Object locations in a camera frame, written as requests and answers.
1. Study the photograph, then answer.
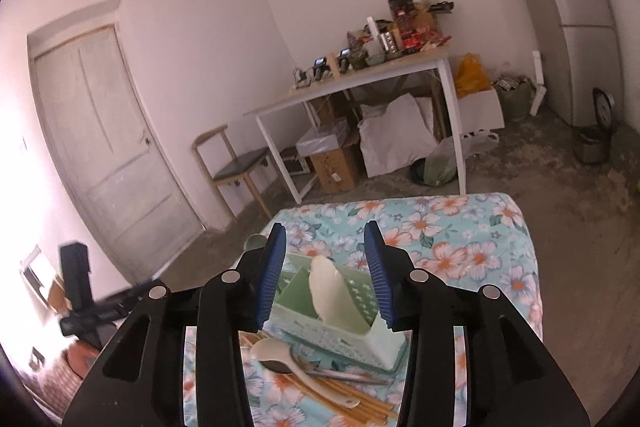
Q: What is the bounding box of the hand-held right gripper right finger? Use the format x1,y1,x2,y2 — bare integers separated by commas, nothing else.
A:
363,221,592,427

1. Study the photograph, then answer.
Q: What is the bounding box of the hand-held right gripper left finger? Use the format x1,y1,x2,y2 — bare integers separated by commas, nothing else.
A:
62,222,288,427

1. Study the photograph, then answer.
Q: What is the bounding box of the white plate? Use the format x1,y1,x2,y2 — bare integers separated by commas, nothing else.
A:
308,255,353,324

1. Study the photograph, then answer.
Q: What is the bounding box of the green plastic utensil holder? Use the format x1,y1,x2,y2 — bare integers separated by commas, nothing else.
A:
265,252,408,374

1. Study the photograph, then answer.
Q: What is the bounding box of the white ceramic bowl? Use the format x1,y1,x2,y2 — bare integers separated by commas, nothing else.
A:
249,338,361,409

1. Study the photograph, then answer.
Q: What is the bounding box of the metal spoon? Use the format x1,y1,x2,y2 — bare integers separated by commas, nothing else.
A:
261,358,393,385

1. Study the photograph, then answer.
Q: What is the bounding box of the wooden chopstick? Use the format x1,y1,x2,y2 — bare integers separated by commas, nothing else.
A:
240,333,399,417
240,336,391,422
241,341,376,425
242,346,358,423

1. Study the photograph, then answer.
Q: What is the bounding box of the floral blue blanket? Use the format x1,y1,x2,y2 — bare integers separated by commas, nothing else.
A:
182,193,544,427

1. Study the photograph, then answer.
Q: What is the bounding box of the small white shelf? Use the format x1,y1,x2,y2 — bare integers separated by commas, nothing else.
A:
279,146,312,178

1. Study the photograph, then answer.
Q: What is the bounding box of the brown cardboard box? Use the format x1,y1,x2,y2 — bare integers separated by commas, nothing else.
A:
309,142,362,194

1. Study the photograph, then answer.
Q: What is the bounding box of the wooden chair black seat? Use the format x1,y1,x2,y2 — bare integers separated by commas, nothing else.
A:
192,123,282,221

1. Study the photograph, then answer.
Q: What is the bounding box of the green plastic bag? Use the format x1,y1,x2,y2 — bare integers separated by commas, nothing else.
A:
411,146,459,188

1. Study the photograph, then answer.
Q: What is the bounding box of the white wooden door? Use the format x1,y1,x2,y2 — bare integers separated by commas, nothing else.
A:
29,23,204,279

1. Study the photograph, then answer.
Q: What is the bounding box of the plastic-wrapped white box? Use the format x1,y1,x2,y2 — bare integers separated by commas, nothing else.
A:
295,118,349,158

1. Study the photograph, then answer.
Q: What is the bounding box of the white cardboard box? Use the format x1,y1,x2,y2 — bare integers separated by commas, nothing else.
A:
457,86,506,136

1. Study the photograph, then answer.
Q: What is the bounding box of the white table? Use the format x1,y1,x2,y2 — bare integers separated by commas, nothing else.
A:
243,46,469,206

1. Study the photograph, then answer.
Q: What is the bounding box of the yellow plastic bag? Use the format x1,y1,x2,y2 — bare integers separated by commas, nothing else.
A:
452,53,492,98

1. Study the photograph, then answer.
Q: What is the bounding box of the green woven bag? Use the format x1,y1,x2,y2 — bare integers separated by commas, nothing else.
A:
495,76,537,122

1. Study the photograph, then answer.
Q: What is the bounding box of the red drink bottle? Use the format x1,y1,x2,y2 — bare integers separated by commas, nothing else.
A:
397,9,417,54

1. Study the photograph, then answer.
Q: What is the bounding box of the rice cooker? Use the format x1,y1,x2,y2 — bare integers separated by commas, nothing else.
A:
572,87,617,166

